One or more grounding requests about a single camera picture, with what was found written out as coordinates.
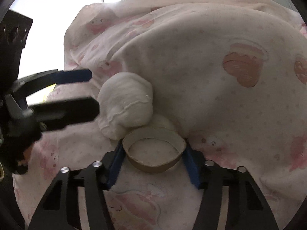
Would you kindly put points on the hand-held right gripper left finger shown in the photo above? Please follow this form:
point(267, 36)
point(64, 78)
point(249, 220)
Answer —
point(116, 166)

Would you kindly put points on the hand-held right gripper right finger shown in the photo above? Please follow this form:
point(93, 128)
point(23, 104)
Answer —
point(191, 169)

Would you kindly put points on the cardboard paper roll tube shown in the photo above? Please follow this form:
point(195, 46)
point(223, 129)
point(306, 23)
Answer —
point(153, 166)

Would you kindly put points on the pink printed white blanket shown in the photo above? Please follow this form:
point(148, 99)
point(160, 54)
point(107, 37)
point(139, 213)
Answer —
point(203, 88)

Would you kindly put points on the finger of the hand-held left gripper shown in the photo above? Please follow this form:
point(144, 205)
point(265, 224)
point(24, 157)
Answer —
point(74, 75)
point(72, 111)

